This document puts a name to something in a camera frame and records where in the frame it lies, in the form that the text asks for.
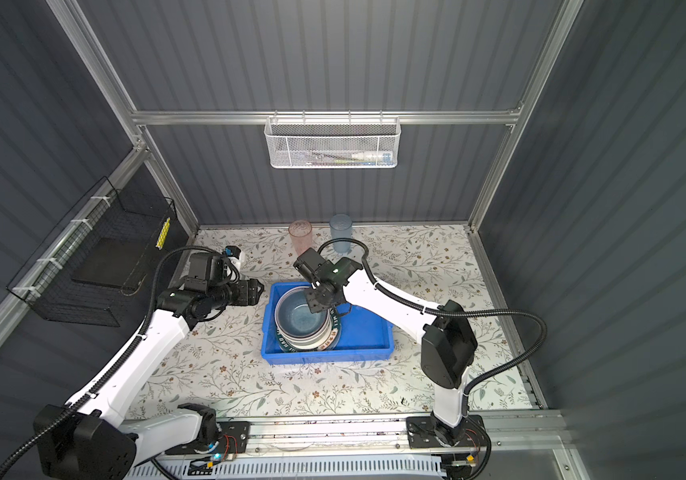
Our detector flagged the black wire basket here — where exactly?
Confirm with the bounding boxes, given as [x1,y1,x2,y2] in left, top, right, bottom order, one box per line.
[7,182,177,327]

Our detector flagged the white plate green rim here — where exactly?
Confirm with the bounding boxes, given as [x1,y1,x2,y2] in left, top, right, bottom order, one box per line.
[276,309,342,353]

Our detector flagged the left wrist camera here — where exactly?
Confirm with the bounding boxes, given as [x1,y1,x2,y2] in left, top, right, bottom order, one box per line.
[223,245,245,270]

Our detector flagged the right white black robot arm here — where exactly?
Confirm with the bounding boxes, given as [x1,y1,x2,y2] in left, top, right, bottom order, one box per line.
[294,248,478,446]

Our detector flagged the blue plastic bin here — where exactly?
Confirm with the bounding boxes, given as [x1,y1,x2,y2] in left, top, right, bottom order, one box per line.
[261,282,395,365]

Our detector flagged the yellow tag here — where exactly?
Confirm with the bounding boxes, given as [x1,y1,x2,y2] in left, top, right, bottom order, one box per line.
[155,217,171,250]

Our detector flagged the dark blue ceramic bowl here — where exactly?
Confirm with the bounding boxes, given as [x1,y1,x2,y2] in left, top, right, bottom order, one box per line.
[274,287,327,339]

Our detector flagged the white wire mesh basket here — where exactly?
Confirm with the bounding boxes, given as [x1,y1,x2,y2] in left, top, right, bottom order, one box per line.
[264,117,402,170]

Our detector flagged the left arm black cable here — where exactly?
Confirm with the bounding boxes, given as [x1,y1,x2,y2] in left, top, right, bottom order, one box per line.
[0,244,224,480]

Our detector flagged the green ceramic bowl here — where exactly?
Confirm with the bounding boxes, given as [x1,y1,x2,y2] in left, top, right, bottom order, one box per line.
[276,330,335,353]

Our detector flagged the black pad in basket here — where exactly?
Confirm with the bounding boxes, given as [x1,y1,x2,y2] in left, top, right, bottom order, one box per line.
[72,238,153,292]

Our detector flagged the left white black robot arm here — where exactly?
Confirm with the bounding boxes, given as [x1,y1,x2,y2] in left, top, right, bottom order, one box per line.
[34,246,265,479]

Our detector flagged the pens in mesh basket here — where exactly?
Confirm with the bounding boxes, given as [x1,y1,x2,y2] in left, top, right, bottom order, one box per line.
[302,151,397,167]

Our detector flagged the blue translucent cup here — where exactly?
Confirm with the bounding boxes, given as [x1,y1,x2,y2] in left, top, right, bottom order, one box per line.
[329,214,353,255]

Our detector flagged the pink ceramic bowl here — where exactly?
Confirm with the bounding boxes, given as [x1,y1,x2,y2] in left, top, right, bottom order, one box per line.
[274,287,332,349]

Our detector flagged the pink translucent cup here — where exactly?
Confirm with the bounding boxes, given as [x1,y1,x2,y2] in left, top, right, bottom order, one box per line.
[288,220,314,256]

